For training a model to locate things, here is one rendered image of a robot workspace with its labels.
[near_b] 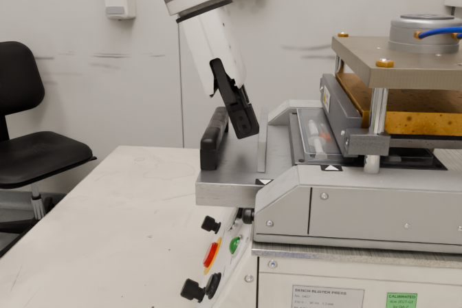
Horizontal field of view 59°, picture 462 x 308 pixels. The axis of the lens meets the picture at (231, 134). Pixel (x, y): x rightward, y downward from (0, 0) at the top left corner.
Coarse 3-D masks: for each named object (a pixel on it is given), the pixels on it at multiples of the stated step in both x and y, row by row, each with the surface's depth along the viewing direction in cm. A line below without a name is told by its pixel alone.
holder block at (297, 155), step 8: (296, 120) 60; (288, 128) 64; (296, 128) 57; (296, 136) 54; (296, 144) 51; (296, 152) 49; (296, 160) 46; (304, 160) 46; (360, 160) 46; (408, 168) 45; (416, 168) 44; (424, 168) 44; (432, 168) 44; (440, 168) 44
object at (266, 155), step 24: (264, 120) 55; (240, 144) 58; (264, 144) 48; (288, 144) 58; (216, 168) 50; (240, 168) 50; (264, 168) 49; (288, 168) 50; (216, 192) 47; (240, 192) 46
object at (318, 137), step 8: (304, 112) 61; (312, 112) 61; (320, 112) 61; (304, 120) 57; (312, 120) 57; (320, 120) 57; (328, 120) 57; (304, 128) 54; (312, 128) 54; (320, 128) 54; (328, 128) 54; (304, 136) 51; (312, 136) 51; (320, 136) 51; (328, 136) 51; (312, 144) 49; (320, 144) 49; (328, 144) 48; (336, 144) 48; (312, 152) 46; (320, 152) 46; (328, 152) 46; (336, 152) 46
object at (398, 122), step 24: (360, 96) 48; (408, 96) 48; (432, 96) 48; (456, 96) 48; (408, 120) 43; (432, 120) 42; (456, 120) 42; (408, 144) 43; (432, 144) 43; (456, 144) 43
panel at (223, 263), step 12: (228, 216) 66; (216, 240) 68; (228, 240) 56; (240, 240) 47; (216, 252) 61; (228, 252) 52; (240, 252) 45; (216, 264) 57; (228, 264) 49; (204, 276) 62; (228, 276) 46; (216, 288) 48; (204, 300) 53; (216, 300) 47
